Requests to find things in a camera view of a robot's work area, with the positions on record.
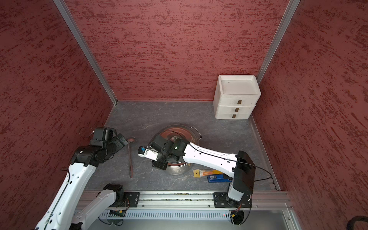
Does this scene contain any steel pot lid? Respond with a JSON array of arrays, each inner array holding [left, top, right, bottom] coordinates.
[[159, 125, 202, 144]]

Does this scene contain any long metal spoon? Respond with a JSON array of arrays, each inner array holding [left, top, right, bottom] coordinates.
[[127, 138, 136, 179]]

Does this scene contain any stainless steel pot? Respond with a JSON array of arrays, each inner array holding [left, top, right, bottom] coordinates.
[[150, 133, 191, 175]]

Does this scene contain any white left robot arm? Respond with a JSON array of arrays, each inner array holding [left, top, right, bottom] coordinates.
[[35, 127, 130, 230]]

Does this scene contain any orange packaged tool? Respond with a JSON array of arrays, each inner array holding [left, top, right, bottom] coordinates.
[[193, 169, 223, 178]]

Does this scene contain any blue box cutter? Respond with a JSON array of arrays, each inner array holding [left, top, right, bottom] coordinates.
[[207, 174, 233, 183]]

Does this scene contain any white three-drawer box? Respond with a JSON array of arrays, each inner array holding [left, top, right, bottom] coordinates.
[[213, 75, 261, 120]]

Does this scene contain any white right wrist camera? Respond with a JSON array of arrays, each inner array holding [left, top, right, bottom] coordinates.
[[138, 146, 159, 161]]

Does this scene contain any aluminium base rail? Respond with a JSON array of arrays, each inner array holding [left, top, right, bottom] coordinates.
[[75, 189, 294, 210]]

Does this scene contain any white perforated cable duct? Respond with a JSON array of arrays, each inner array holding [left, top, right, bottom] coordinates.
[[99, 209, 232, 220]]

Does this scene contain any aluminium corner post left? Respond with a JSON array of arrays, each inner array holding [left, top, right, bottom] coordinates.
[[53, 0, 118, 106]]

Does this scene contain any aluminium corner post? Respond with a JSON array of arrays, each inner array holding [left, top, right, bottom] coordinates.
[[53, 0, 118, 106], [256, 0, 300, 84]]

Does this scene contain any aluminium corner post right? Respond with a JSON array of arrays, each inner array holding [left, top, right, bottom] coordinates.
[[256, 0, 300, 84]]

